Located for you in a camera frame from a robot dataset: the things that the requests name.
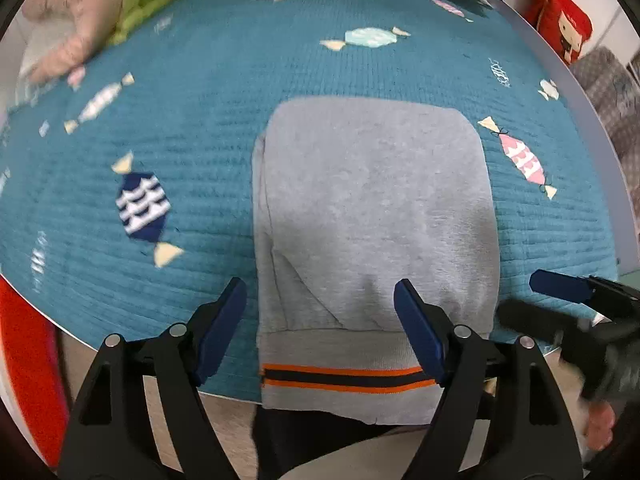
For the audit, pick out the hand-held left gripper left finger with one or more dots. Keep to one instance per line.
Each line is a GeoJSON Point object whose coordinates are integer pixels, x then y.
{"type": "Point", "coordinates": [222, 330]}

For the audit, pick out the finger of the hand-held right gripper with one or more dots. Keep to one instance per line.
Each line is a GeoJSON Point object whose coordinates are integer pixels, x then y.
{"type": "Point", "coordinates": [535, 317]}
{"type": "Point", "coordinates": [560, 284]}

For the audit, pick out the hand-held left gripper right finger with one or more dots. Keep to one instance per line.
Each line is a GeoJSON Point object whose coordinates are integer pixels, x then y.
{"type": "Point", "coordinates": [420, 330]}

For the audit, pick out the grey navy zip jacket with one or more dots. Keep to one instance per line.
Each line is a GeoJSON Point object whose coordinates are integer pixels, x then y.
{"type": "Point", "coordinates": [375, 200]}

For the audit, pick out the person's right hand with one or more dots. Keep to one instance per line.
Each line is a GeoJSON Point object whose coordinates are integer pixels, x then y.
{"type": "Point", "coordinates": [600, 425]}

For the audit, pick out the person's black trousers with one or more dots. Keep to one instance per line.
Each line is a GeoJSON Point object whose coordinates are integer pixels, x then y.
{"type": "Point", "coordinates": [300, 440]}

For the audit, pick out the pink checked bear print cloth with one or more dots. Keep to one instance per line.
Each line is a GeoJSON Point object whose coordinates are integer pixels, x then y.
{"type": "Point", "coordinates": [610, 100]}

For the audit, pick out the teal candy print bed blanket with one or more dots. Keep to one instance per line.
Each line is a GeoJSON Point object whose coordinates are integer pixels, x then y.
{"type": "Point", "coordinates": [200, 135]}

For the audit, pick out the red box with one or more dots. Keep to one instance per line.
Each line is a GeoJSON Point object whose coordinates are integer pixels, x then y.
{"type": "Point", "coordinates": [30, 375]}

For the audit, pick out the red cat cushion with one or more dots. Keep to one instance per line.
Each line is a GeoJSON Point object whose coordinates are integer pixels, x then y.
{"type": "Point", "coordinates": [562, 20]}

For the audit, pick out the white patterned pillow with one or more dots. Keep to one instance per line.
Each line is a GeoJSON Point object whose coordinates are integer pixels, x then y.
{"type": "Point", "coordinates": [40, 50]}

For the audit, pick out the green and pink folded quilt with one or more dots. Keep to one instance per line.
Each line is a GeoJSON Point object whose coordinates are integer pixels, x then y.
{"type": "Point", "coordinates": [80, 5]}

